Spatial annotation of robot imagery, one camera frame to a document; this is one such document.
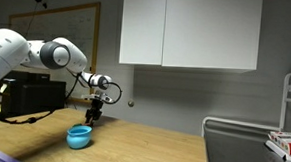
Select black robot wrist cable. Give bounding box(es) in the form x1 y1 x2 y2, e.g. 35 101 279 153
65 71 124 106

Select white wall cabinet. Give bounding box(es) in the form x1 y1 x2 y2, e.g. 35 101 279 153
118 0 264 73

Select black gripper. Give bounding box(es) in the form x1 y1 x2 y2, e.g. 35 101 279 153
84 97 105 127

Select blue round cup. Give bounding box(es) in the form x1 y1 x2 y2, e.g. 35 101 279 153
65 124 93 151

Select wooden framed whiteboard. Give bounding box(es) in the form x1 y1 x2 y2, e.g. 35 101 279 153
3 0 103 104

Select stainless steel sink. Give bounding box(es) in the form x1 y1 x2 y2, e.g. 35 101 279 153
200 118 291 162

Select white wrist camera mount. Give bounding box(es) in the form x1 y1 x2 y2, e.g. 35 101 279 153
80 91 115 105

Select black cable on table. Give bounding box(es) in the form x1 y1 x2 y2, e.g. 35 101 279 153
0 105 56 127

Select black printer box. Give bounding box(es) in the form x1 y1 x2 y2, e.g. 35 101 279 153
0 69 68 120

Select white wire dish rack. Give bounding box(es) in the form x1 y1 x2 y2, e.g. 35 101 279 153
201 65 291 143

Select red white cardboard box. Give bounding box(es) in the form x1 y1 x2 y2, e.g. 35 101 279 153
263 129 291 162

